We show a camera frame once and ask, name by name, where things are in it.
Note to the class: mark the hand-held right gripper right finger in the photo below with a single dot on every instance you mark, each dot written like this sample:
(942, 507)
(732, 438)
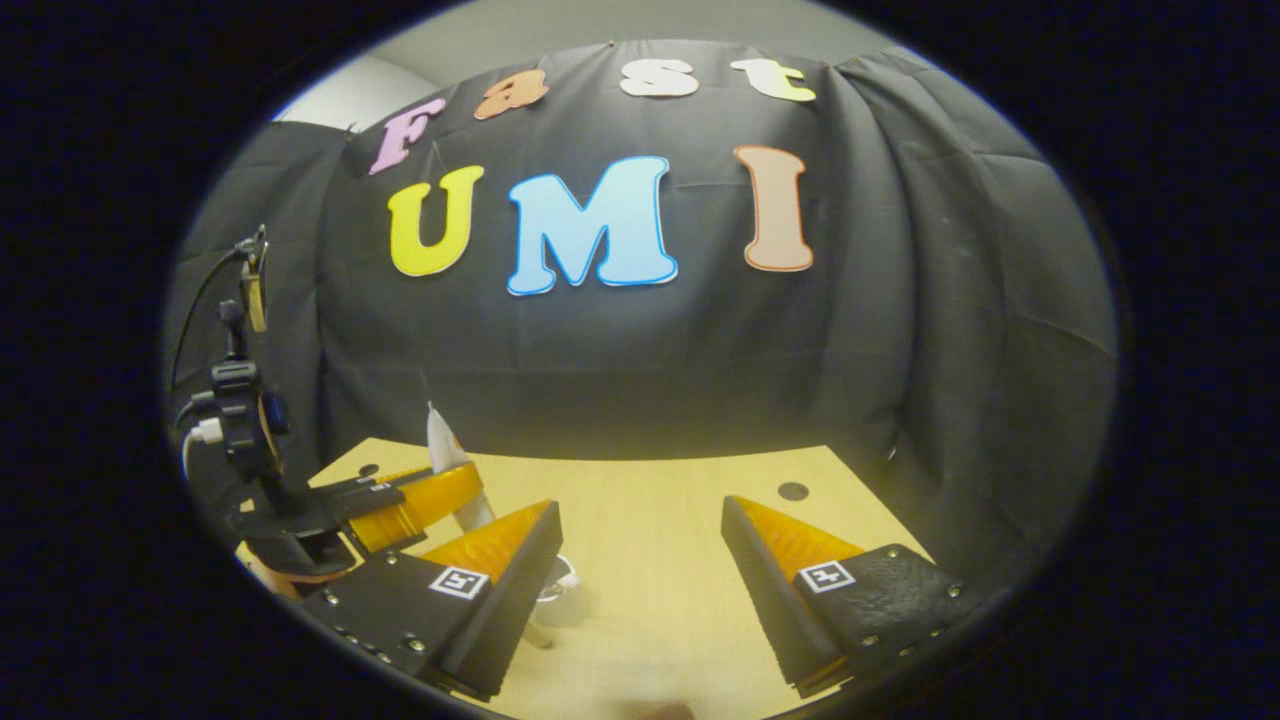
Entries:
(765, 600)

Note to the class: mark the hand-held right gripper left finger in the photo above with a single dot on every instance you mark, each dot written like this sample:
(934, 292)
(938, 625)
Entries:
(510, 600)

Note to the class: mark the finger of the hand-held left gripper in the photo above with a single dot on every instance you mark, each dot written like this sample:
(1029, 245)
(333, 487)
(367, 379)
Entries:
(430, 500)
(405, 472)

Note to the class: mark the white toothpaste tube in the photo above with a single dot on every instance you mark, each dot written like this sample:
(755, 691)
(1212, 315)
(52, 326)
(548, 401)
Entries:
(445, 445)

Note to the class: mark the white cup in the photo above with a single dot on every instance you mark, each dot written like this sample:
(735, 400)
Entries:
(565, 605)

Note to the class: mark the light wooden desktop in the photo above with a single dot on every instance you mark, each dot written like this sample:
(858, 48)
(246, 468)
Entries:
(650, 520)

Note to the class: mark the small wooden cylinder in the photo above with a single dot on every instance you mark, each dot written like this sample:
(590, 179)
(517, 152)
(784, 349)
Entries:
(538, 636)

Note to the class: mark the black backdrop cloth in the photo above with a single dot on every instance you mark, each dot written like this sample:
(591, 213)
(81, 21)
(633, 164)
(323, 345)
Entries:
(700, 360)

